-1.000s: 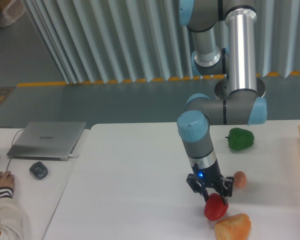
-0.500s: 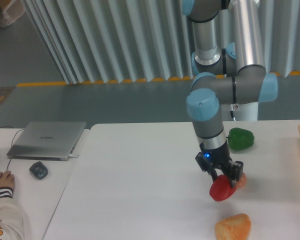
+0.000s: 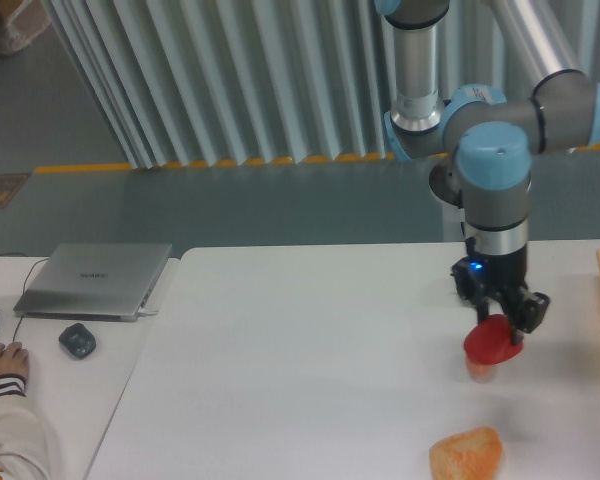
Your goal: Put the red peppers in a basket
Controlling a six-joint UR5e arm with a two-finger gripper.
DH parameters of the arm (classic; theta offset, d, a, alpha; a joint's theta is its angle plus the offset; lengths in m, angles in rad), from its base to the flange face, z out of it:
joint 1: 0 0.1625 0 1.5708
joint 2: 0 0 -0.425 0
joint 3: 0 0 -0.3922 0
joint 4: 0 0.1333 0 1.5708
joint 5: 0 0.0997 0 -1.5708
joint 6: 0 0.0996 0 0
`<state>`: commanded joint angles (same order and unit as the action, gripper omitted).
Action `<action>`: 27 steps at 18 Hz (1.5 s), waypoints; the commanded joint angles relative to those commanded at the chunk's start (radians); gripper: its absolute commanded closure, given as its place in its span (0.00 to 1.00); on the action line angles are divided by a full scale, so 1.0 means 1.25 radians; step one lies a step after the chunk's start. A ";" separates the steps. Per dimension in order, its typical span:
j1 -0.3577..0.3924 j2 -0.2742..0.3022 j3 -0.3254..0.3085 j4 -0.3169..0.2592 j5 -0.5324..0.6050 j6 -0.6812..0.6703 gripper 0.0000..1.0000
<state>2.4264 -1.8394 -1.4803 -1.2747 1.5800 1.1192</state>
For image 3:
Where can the grey folding screen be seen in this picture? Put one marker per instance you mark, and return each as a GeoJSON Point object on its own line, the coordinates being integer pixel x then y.
{"type": "Point", "coordinates": [240, 81]}

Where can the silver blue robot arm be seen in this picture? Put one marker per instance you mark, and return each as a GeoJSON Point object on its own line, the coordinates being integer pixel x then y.
{"type": "Point", "coordinates": [490, 142]}

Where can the dark grey small case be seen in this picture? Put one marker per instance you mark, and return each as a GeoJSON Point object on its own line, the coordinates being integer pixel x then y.
{"type": "Point", "coordinates": [78, 341]}

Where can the silver closed laptop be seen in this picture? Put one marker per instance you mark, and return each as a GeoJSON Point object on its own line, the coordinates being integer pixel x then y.
{"type": "Point", "coordinates": [95, 281]}

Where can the orange bread piece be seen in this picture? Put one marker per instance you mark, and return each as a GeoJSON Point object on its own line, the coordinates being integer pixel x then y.
{"type": "Point", "coordinates": [473, 454]}

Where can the brown egg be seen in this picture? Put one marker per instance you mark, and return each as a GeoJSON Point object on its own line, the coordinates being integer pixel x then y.
{"type": "Point", "coordinates": [478, 372]}

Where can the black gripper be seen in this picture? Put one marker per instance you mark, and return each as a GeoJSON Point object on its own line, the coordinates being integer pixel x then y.
{"type": "Point", "coordinates": [502, 278]}

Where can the red bell pepper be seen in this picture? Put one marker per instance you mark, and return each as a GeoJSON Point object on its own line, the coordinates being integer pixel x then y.
{"type": "Point", "coordinates": [490, 343]}

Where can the person's hand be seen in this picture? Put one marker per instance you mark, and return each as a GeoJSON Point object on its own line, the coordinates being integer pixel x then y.
{"type": "Point", "coordinates": [14, 360]}

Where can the forearm in cream sleeve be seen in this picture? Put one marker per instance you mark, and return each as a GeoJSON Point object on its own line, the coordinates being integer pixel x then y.
{"type": "Point", "coordinates": [23, 449]}

